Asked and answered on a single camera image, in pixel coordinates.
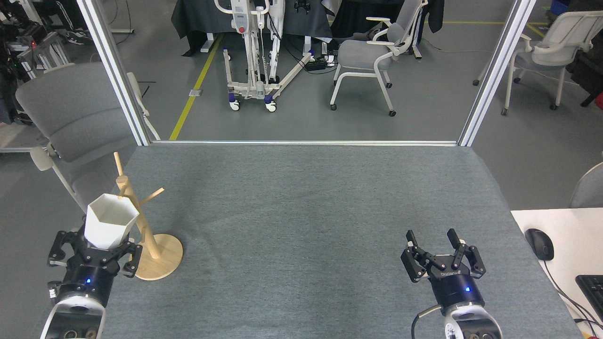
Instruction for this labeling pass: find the silver aluminium rail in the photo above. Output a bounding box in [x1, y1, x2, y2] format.
[151, 140, 458, 147]

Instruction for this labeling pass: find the black equipment rack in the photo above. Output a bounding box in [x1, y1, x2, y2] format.
[0, 0, 71, 125]

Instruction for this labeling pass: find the black computer mouse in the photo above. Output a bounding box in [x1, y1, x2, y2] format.
[525, 228, 554, 261]

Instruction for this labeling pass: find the white frame office chair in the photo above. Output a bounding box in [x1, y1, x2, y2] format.
[473, 10, 603, 116]

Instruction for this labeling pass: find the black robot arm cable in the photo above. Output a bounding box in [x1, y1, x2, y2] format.
[411, 305, 443, 339]

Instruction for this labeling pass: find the grey rounded chair back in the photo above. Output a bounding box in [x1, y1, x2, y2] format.
[569, 162, 603, 209]

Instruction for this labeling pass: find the white wheeled stand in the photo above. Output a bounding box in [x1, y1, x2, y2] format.
[214, 0, 315, 113]

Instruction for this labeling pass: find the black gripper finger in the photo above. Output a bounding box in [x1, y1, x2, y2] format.
[47, 230, 90, 268]
[400, 230, 439, 283]
[447, 229, 487, 278]
[106, 240, 143, 278]

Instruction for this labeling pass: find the large grey fabric chair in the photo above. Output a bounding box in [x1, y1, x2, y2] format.
[16, 63, 161, 224]

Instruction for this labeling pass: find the silver aluminium post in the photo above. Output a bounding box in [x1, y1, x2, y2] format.
[76, 0, 152, 146]
[458, 0, 538, 147]

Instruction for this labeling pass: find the white hexagonal cup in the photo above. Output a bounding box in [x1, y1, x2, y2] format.
[84, 194, 140, 250]

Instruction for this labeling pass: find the wooden cup rack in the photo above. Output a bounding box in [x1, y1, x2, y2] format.
[114, 152, 183, 281]

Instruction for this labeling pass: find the black mouse cable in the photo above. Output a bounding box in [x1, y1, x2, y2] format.
[542, 260, 603, 330]

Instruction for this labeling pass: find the black keyboard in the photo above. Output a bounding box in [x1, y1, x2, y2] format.
[576, 274, 603, 321]

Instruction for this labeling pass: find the grey felt table mat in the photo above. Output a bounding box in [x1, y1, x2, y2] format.
[28, 144, 585, 339]

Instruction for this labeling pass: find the grey white office chair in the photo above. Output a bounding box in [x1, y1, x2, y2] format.
[330, 0, 429, 117]

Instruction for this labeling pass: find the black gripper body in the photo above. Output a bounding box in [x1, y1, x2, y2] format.
[57, 250, 121, 304]
[431, 266, 486, 314]

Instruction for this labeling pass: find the black draped table cloth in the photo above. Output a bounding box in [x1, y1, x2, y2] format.
[171, 0, 333, 57]

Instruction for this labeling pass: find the white desk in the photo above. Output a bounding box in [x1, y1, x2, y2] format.
[511, 208, 603, 339]

